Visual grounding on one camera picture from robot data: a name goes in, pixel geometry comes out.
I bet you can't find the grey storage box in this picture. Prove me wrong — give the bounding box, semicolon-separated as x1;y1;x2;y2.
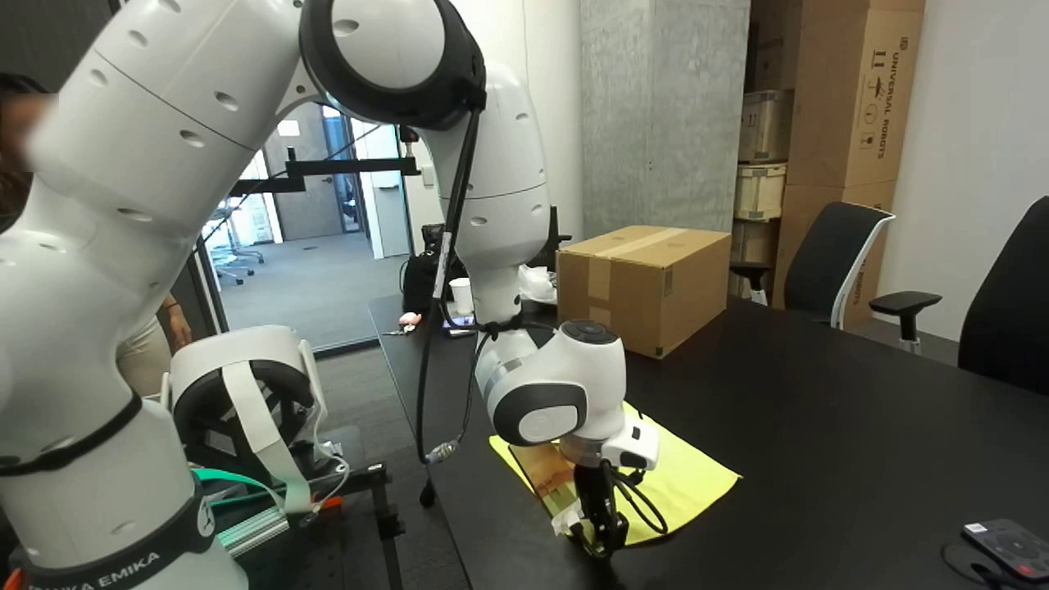
737;86;792;163

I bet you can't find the white storage box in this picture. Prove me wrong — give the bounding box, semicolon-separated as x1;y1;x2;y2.
735;161;789;224

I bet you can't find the taped cardboard box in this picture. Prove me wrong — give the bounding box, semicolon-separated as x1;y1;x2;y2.
553;224;735;363

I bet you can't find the white VR headset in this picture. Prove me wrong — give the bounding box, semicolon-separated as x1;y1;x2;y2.
159;322;335;519

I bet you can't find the brown flat board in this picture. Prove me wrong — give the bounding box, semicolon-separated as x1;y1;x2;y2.
503;440;584;519

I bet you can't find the black white office chair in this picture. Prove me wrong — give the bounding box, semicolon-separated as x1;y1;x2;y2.
727;201;943;353

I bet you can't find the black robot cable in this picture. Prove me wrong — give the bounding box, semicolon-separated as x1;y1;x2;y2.
412;101;485;513

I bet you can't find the white paper cup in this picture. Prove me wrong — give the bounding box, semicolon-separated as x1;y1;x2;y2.
444;277;475;322

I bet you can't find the yellow towel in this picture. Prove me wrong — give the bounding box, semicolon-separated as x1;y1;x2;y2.
485;401;748;550

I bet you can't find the green cable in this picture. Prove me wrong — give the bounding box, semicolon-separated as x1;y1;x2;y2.
187;461;289;519

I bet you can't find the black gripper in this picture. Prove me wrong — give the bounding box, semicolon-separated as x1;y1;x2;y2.
569;455;631;558

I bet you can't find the tall cardboard carton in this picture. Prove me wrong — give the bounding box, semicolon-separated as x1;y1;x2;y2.
767;0;929;322

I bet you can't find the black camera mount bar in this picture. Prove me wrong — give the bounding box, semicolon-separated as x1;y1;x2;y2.
226;149;423;201

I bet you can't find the black remote control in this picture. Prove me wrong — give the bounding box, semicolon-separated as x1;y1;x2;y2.
957;514;1049;583

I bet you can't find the person in background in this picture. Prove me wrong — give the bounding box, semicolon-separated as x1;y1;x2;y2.
0;70;196;401

